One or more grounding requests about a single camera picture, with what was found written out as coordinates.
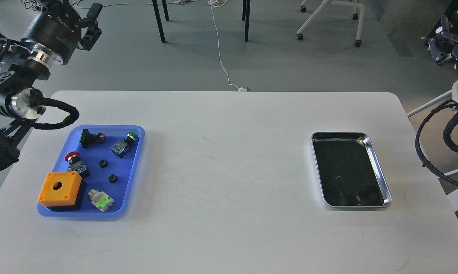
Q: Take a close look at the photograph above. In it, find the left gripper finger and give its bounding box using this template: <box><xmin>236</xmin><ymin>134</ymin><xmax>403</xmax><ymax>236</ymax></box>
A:
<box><xmin>75</xmin><ymin>3</ymin><xmax>103</xmax><ymax>51</ymax></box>
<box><xmin>39</xmin><ymin>0</ymin><xmax>72</xmax><ymax>10</ymax></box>

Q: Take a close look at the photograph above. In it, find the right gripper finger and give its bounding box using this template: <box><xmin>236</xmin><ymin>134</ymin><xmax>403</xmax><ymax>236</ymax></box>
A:
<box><xmin>428</xmin><ymin>15</ymin><xmax>458</xmax><ymax>65</ymax></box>

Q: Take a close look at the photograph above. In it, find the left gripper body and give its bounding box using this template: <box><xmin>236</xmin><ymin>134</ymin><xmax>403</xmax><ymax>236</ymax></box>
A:
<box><xmin>22</xmin><ymin>4</ymin><xmax>81</xmax><ymax>65</ymax></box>

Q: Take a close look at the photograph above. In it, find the small black gear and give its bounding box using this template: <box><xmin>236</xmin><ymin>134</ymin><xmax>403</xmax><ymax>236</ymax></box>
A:
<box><xmin>108</xmin><ymin>174</ymin><xmax>118</xmax><ymax>183</ymax></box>
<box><xmin>98</xmin><ymin>159</ymin><xmax>108</xmax><ymax>168</ymax></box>

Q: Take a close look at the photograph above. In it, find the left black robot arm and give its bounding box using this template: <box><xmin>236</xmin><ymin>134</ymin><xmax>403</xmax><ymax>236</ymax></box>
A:
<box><xmin>0</xmin><ymin>0</ymin><xmax>103</xmax><ymax>172</ymax></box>

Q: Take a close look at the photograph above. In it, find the black equipment case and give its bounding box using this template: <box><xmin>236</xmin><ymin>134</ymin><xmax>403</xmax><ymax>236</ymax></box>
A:
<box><xmin>424</xmin><ymin>0</ymin><xmax>458</xmax><ymax>63</ymax></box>

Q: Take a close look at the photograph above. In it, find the black table leg left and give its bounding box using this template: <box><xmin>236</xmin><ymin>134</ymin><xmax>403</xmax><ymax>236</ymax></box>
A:
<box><xmin>151</xmin><ymin>0</ymin><xmax>170</xmax><ymax>43</ymax></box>

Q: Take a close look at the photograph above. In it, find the black table leg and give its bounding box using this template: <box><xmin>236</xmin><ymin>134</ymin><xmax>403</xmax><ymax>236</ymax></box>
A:
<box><xmin>242</xmin><ymin>0</ymin><xmax>251</xmax><ymax>42</ymax></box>
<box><xmin>151</xmin><ymin>0</ymin><xmax>170</xmax><ymax>43</ymax></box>

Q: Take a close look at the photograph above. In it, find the white chair base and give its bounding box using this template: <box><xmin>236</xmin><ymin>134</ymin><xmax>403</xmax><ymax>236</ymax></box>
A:
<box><xmin>295</xmin><ymin>0</ymin><xmax>367</xmax><ymax>48</ymax></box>

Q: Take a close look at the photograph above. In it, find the blue plastic tray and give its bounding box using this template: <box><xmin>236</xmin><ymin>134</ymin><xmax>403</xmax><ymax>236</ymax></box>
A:
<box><xmin>37</xmin><ymin>125</ymin><xmax>145</xmax><ymax>219</ymax></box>

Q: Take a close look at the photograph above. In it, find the red emergency stop button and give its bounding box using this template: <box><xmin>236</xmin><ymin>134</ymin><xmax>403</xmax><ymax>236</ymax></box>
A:
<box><xmin>64</xmin><ymin>151</ymin><xmax>90</xmax><ymax>178</ymax></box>

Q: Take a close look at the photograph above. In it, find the black table leg right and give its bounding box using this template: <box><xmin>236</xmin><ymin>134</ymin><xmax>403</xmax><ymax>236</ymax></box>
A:
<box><xmin>242</xmin><ymin>0</ymin><xmax>251</xmax><ymax>42</ymax></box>

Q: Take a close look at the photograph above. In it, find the metal tray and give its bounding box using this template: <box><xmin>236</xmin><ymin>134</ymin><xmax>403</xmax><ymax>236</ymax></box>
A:
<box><xmin>312</xmin><ymin>132</ymin><xmax>393</xmax><ymax>210</ymax></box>

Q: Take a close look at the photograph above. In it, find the green push button switch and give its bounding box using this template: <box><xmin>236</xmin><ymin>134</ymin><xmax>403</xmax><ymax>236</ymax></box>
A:
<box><xmin>110</xmin><ymin>131</ymin><xmax>139</xmax><ymax>158</ymax></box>

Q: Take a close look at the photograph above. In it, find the white floor cable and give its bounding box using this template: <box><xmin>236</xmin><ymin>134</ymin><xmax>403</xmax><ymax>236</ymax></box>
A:
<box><xmin>208</xmin><ymin>0</ymin><xmax>249</xmax><ymax>92</ymax></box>

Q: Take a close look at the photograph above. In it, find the orange button enclosure box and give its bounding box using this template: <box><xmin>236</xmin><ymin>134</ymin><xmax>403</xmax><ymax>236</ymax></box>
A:
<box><xmin>37</xmin><ymin>171</ymin><xmax>84</xmax><ymax>208</ymax></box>

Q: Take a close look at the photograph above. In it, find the light green selector switch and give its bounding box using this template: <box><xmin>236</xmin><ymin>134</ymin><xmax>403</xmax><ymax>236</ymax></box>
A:
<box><xmin>87</xmin><ymin>189</ymin><xmax>114</xmax><ymax>213</ymax></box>

